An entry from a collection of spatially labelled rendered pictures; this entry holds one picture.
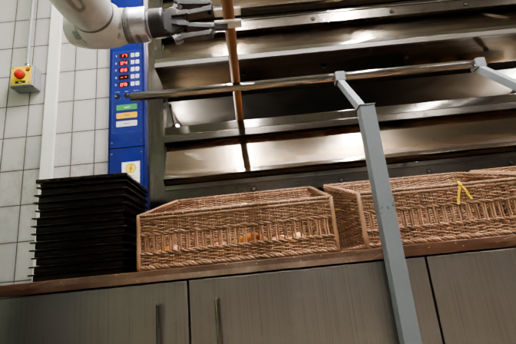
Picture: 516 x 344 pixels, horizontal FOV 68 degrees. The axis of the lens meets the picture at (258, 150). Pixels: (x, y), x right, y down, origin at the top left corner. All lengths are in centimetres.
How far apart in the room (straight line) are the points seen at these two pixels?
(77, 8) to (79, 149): 97
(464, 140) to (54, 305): 158
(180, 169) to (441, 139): 110
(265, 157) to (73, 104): 89
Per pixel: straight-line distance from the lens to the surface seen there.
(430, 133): 180
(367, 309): 105
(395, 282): 101
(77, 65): 200
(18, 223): 187
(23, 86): 198
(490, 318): 116
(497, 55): 208
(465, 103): 191
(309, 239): 107
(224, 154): 164
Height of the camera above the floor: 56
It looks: 17 degrees up
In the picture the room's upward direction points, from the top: 6 degrees counter-clockwise
